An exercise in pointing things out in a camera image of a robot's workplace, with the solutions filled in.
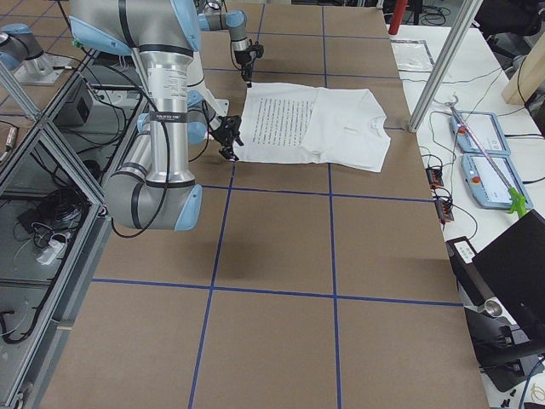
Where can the near blue teach pendant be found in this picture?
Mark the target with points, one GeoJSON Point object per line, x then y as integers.
{"type": "Point", "coordinates": [486, 185]}

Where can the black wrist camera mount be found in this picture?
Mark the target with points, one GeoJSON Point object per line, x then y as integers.
{"type": "Point", "coordinates": [255, 50]}
{"type": "Point", "coordinates": [227, 132]}

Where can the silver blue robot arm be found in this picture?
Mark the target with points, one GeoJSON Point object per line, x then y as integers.
{"type": "Point", "coordinates": [213, 17]}
{"type": "Point", "coordinates": [154, 187]}

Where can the clear plastic bag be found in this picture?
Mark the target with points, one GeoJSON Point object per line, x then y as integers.
{"type": "Point", "coordinates": [412, 55]}

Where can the far blue teach pendant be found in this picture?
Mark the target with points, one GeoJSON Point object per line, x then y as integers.
{"type": "Point", "coordinates": [486, 128]}

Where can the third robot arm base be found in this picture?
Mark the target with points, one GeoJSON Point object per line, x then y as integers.
{"type": "Point", "coordinates": [22, 54]}

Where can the black laptop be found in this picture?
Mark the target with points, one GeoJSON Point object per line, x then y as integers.
{"type": "Point", "coordinates": [512, 265]}

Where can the white long-sleeve printed shirt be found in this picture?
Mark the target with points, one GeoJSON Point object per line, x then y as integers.
{"type": "Point", "coordinates": [297, 124]}

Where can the blue teach pendant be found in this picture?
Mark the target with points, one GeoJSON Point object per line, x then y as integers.
{"type": "Point", "coordinates": [486, 128]}
{"type": "Point", "coordinates": [486, 185]}

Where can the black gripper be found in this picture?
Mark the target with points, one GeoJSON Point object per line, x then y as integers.
{"type": "Point", "coordinates": [244, 59]}

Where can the aluminium frame post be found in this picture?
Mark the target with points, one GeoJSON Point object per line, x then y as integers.
{"type": "Point", "coordinates": [447, 54]}

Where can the green-handled reacher grabber tool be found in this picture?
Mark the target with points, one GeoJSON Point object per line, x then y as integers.
{"type": "Point", "coordinates": [518, 200]}

